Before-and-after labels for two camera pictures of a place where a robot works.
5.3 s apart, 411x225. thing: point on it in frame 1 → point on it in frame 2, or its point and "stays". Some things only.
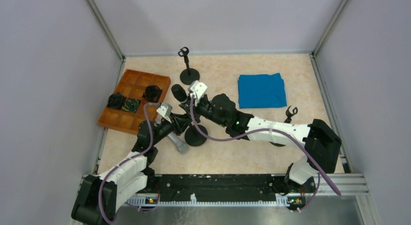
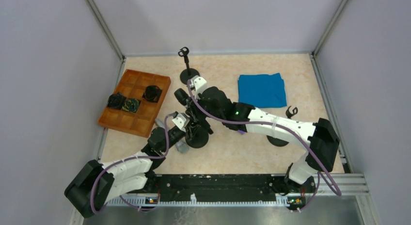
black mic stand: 193,136 stays
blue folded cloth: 261,90 stays
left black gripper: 175,122 → 185,132
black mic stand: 294,111 stays
